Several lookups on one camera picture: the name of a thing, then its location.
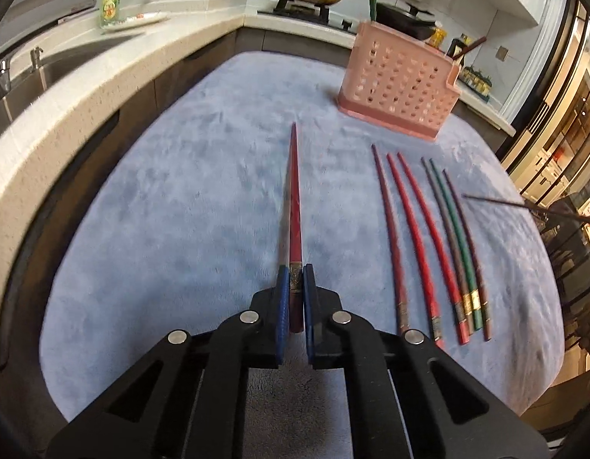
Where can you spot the black gas stove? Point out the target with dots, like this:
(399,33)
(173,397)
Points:
(299,12)

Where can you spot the chrome soap dispenser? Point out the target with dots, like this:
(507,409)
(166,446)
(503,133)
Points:
(36,64)

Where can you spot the white plate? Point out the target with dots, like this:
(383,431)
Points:
(142,19)

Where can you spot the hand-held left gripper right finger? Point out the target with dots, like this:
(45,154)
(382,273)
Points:
(310,315)

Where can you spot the pink perforated utensil basket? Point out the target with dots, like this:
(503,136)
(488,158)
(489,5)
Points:
(395,81)

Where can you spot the blue fleece blanket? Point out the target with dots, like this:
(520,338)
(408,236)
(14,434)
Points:
(180,201)

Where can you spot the seasoning jar set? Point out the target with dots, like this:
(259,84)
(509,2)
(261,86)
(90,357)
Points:
(476,80)

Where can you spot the dark brown chopstick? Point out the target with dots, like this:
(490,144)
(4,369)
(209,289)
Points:
(471,48)
(495,201)

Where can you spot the dark red chopstick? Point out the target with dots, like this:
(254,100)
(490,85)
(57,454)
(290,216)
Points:
(389,229)

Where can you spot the sliding glass door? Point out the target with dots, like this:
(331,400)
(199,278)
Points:
(557,119)

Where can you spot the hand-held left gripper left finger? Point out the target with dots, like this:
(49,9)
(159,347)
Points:
(281,315)

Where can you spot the steel sink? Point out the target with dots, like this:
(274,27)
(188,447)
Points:
(60,69)

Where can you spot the wall outlet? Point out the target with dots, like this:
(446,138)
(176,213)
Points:
(503,53)

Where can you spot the white stone countertop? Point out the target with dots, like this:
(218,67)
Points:
(84,105)

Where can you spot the chrome faucet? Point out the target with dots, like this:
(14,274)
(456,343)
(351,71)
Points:
(1,74)

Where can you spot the black wok with lid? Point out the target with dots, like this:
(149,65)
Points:
(404,21)

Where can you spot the dark soy sauce bottle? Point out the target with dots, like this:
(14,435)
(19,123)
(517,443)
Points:
(455,48)

